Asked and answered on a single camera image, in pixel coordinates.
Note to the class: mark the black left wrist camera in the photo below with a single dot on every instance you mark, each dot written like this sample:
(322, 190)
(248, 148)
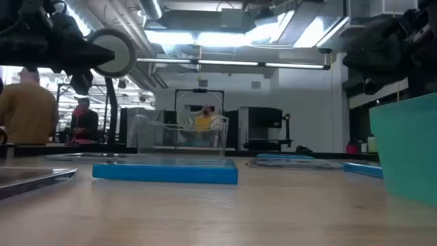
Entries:
(81, 82)

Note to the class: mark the person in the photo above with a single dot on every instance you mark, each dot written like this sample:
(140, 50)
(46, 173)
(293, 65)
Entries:
(204, 121)
(27, 109)
(85, 123)

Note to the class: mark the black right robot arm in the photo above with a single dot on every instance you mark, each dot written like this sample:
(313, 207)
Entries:
(423, 41)

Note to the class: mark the black rounded object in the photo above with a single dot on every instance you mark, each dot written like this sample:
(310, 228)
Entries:
(304, 149)

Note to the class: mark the long ceiling light bar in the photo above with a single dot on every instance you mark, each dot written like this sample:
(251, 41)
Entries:
(232, 63)

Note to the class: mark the blue jewel case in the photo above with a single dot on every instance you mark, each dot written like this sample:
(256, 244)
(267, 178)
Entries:
(164, 174)
(283, 156)
(362, 169)

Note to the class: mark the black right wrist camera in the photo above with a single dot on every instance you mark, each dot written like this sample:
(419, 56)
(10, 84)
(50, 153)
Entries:
(369, 86)

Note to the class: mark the black aluminium table frame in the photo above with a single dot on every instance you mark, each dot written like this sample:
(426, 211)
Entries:
(102, 149)

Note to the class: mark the clear plastic bin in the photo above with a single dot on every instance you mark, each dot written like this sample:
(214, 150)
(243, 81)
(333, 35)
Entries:
(143, 133)

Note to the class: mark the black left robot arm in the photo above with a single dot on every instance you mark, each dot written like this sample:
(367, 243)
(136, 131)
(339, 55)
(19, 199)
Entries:
(20, 13)

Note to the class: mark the black tray jewel case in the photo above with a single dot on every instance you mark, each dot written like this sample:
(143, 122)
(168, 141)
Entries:
(30, 177)

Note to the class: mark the red container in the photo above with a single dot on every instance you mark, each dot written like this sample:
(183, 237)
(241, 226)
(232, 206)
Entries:
(352, 148)

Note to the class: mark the silver ceiling duct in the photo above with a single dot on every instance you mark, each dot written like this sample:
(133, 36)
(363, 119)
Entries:
(152, 8)

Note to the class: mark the clear jewel case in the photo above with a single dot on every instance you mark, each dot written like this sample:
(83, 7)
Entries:
(293, 164)
(88, 157)

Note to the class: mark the white container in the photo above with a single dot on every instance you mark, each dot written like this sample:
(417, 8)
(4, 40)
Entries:
(372, 145)

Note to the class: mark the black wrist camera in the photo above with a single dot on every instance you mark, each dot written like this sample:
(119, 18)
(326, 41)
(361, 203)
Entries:
(81, 82)
(369, 86)

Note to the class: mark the black machine station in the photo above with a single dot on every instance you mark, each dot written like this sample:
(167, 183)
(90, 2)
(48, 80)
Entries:
(264, 119)

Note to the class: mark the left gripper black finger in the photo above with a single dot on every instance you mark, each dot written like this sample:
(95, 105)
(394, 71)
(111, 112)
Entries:
(88, 54)

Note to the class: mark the teal plastic bin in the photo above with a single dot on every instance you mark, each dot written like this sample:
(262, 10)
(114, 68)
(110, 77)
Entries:
(409, 147)

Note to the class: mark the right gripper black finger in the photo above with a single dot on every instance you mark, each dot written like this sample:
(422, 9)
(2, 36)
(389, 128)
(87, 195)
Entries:
(363, 59)

